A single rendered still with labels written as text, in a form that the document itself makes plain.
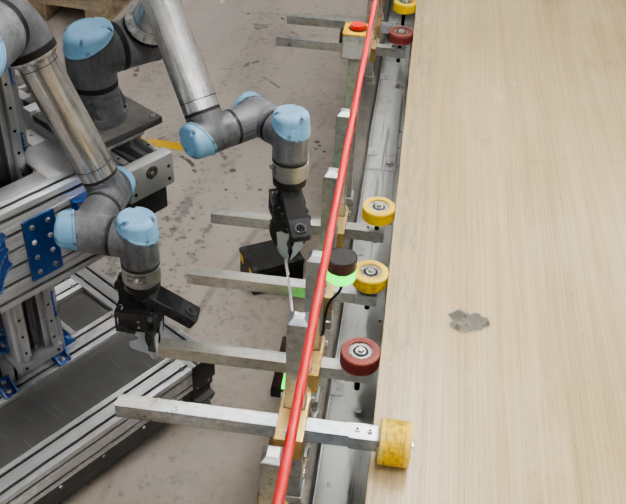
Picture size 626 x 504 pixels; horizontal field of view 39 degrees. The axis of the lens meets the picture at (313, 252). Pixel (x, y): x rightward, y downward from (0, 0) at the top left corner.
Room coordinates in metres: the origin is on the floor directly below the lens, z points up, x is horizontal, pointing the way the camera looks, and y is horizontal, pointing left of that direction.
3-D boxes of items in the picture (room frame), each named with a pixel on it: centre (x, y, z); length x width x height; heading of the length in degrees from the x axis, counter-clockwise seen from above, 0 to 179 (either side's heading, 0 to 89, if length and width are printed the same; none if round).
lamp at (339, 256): (1.31, -0.05, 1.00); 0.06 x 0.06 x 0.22; 84
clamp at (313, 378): (1.30, -0.01, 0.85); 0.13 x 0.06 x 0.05; 174
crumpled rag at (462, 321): (1.37, -0.33, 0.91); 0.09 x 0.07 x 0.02; 78
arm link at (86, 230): (1.34, 0.42, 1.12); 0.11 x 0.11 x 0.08; 82
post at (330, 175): (1.57, -0.03, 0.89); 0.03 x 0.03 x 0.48; 84
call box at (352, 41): (2.08, -0.08, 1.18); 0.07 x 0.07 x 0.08; 84
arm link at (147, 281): (1.31, 0.33, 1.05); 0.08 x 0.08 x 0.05
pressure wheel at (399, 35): (2.76, -0.25, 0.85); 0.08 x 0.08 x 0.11
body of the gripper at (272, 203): (1.56, 0.06, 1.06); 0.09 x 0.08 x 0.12; 14
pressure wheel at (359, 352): (1.27, -0.11, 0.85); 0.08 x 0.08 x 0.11
